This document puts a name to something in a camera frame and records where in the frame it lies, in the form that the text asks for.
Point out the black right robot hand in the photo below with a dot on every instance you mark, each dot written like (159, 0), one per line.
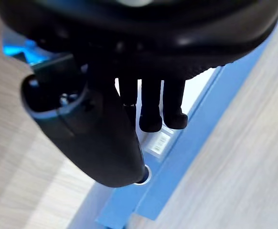
(134, 35)

